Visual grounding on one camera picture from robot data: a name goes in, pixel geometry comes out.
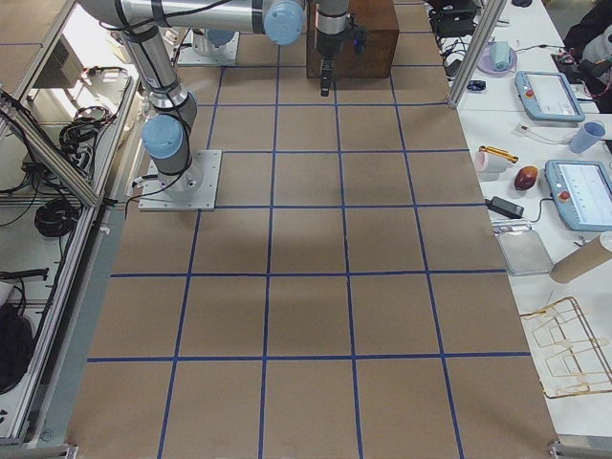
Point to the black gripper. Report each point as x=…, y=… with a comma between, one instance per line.
x=328, y=44

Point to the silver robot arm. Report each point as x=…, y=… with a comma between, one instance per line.
x=166, y=136
x=209, y=42

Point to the dark wooden drawer cabinet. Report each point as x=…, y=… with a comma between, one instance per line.
x=374, y=61

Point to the black electronics box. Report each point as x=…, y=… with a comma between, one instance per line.
x=452, y=23

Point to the small black blue device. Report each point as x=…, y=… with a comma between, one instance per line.
x=477, y=86

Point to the purple plate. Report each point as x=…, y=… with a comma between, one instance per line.
x=485, y=67

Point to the teal cloth bundle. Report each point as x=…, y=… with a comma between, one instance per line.
x=500, y=56

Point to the pink white cup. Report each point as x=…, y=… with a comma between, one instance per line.
x=487, y=162

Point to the gold metal tool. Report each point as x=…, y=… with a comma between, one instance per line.
x=500, y=153

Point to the upper blue teach pendant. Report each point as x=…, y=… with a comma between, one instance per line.
x=547, y=97

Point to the blue teach pendant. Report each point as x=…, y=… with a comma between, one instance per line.
x=581, y=191
x=547, y=97

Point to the black power adapter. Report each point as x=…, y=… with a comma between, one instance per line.
x=504, y=207

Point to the red brown fruit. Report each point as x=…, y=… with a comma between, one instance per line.
x=525, y=178

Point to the light blue plastic cup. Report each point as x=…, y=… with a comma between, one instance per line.
x=589, y=133

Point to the lower blue teach pendant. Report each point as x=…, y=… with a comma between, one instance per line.
x=581, y=191

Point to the cardboard tube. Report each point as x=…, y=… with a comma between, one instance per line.
x=584, y=259

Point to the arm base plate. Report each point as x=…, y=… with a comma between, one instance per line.
x=187, y=57
x=196, y=189

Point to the aluminium frame post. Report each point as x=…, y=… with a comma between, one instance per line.
x=482, y=34

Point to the gold wire rack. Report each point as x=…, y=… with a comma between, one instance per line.
x=569, y=356

